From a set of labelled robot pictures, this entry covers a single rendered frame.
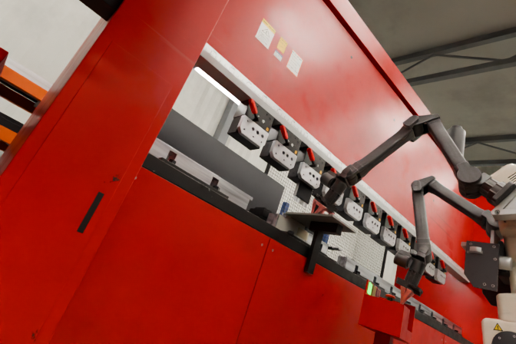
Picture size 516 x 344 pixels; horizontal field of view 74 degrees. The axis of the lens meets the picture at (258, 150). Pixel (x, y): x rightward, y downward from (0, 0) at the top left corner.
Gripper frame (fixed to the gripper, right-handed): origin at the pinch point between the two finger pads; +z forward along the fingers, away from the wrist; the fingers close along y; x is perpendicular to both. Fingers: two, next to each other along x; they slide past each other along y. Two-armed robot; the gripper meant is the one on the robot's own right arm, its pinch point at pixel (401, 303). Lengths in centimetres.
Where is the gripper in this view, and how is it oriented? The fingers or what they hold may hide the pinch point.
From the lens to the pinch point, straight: 172.1
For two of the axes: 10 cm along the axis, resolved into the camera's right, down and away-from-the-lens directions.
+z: -5.1, 8.3, -2.3
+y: -7.0, -2.4, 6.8
